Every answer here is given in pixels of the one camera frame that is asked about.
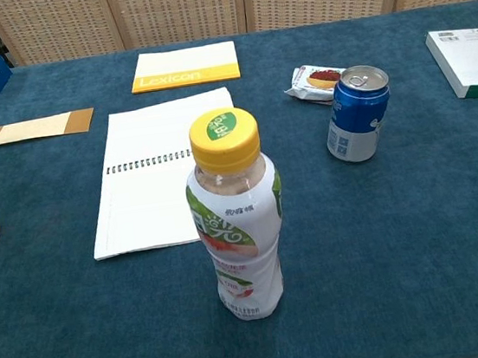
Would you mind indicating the woven rattan folding screen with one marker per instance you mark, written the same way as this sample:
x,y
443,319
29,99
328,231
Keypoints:
x,y
217,2

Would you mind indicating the yellow Lexicon notepad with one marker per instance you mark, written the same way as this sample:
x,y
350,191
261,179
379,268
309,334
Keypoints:
x,y
186,67

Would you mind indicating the white spiral notebook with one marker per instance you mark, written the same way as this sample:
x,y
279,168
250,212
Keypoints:
x,y
153,189

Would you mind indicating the white snack cake packet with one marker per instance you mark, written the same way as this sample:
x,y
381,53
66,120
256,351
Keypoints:
x,y
312,84

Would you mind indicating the blue soda can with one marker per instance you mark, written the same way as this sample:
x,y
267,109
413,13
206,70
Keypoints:
x,y
358,120

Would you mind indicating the brown and cream bookmark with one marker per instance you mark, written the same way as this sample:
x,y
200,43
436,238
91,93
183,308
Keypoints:
x,y
32,128

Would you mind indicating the teal table cloth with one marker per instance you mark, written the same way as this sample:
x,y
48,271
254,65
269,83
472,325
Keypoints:
x,y
402,233

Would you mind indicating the white drink bottle yellow cap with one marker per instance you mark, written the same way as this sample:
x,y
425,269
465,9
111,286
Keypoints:
x,y
236,214

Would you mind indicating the white and green box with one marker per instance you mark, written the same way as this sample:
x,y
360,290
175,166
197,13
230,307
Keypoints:
x,y
468,59

